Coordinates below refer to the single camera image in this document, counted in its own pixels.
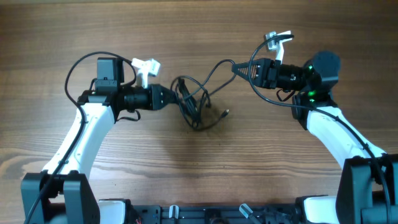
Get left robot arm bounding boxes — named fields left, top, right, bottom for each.
left=21, top=52, right=175, bottom=223

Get camera black cable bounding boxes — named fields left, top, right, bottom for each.
left=248, top=34, right=392, bottom=224
left=23, top=51, right=137, bottom=224

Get right camera black cable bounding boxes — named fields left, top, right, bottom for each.
left=248, top=34, right=392, bottom=224

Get black usb cable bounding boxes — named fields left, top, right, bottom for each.
left=170, top=58, right=238, bottom=132

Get left camera black cable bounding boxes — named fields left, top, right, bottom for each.
left=23, top=51, right=137, bottom=224

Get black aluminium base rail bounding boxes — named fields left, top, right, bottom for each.
left=93, top=203, right=312, bottom=224

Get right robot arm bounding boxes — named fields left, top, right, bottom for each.
left=231, top=51, right=397, bottom=223

